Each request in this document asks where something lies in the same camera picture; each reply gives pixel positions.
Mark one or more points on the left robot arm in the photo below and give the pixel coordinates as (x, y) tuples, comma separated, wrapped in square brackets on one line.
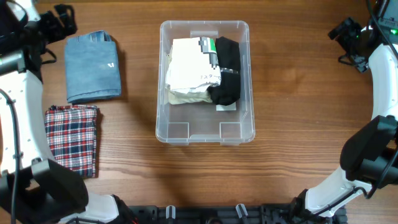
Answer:
[(34, 187)]

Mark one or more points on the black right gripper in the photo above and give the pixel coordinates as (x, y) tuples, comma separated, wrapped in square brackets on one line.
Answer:
[(354, 28)]

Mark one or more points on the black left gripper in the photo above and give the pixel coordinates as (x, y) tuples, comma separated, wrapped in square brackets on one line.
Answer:
[(60, 33)]

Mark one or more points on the black garment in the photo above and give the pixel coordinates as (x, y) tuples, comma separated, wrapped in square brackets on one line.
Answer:
[(229, 90)]

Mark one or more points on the blue denim jeans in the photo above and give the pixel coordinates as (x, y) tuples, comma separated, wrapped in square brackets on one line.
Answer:
[(92, 68)]

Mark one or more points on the white label in bin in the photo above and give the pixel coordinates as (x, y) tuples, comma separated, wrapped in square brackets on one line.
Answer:
[(231, 107)]

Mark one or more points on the cream cloth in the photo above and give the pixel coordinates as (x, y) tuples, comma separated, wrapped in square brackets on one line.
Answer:
[(186, 98)]

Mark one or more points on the clear plastic storage bin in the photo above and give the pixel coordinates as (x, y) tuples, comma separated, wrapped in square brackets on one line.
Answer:
[(201, 122)]

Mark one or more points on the white printed t-shirt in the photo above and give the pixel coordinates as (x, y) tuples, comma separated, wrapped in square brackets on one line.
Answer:
[(207, 46)]

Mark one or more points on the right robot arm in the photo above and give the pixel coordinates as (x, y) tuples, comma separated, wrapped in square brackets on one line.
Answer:
[(366, 162)]

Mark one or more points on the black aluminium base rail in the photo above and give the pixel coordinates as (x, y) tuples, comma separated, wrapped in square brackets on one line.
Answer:
[(263, 214)]

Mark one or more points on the red plaid shirt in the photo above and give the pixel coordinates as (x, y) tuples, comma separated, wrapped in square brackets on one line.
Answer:
[(72, 137)]

